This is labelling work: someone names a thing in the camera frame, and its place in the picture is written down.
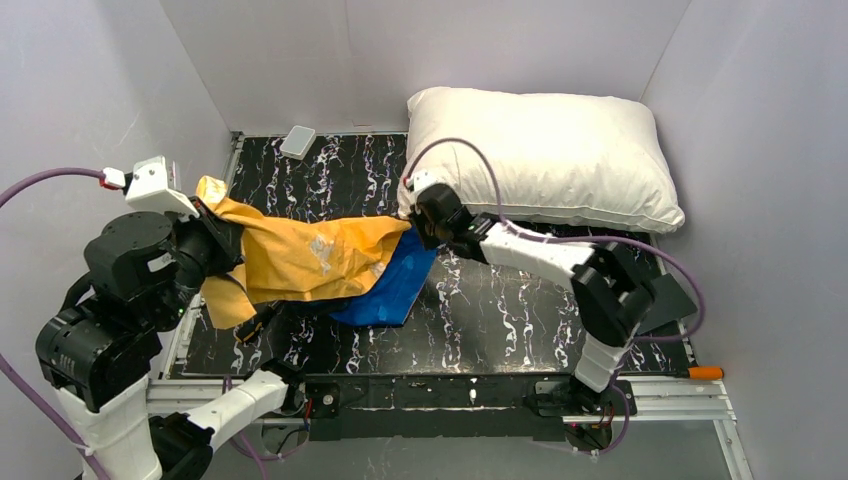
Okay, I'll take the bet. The yellow and blue pillowcase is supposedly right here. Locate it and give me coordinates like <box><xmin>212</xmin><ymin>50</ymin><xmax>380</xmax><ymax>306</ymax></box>
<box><xmin>196</xmin><ymin>176</ymin><xmax>437</xmax><ymax>329</ymax></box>

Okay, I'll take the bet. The white pillow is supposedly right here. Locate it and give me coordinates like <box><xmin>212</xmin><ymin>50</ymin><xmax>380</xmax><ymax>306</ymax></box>
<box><xmin>403</xmin><ymin>87</ymin><xmax>686</xmax><ymax>234</ymax></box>

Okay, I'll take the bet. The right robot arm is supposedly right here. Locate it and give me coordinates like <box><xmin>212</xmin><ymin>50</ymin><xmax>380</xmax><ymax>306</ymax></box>
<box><xmin>402</xmin><ymin>171</ymin><xmax>656</xmax><ymax>395</ymax></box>

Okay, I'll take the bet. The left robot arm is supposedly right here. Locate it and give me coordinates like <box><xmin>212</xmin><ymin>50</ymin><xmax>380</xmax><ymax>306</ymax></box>
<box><xmin>35</xmin><ymin>156</ymin><xmax>304</xmax><ymax>479</ymax></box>

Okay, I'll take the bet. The yellow black screwdriver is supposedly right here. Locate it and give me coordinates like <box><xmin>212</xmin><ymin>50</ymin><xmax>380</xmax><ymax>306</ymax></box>
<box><xmin>234</xmin><ymin>302</ymin><xmax>279</xmax><ymax>344</ymax></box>

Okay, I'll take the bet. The small white box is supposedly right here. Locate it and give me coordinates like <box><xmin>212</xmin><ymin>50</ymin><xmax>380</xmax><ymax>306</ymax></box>
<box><xmin>278</xmin><ymin>125</ymin><xmax>317</xmax><ymax>160</ymax></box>

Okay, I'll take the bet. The black plate on table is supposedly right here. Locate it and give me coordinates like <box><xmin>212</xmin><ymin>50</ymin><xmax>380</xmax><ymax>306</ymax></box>
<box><xmin>637</xmin><ymin>273</ymin><xmax>697</xmax><ymax>336</ymax></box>

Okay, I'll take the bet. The aluminium frame rail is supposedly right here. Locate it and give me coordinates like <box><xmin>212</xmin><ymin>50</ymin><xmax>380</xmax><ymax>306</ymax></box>
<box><xmin>142</xmin><ymin>132</ymin><xmax>246</xmax><ymax>425</ymax></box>

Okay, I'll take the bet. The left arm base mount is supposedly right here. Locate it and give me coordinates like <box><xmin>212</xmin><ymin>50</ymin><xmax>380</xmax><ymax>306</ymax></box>
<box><xmin>260</xmin><ymin>358</ymin><xmax>341</xmax><ymax>422</ymax></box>

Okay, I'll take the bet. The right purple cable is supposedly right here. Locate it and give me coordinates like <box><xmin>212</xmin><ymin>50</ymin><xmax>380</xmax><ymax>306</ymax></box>
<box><xmin>400</xmin><ymin>137</ymin><xmax>706</xmax><ymax>458</ymax></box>

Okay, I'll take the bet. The orange handled tool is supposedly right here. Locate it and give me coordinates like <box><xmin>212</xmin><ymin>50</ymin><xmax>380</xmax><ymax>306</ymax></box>
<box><xmin>671</xmin><ymin>366</ymin><xmax>724</xmax><ymax>381</ymax></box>

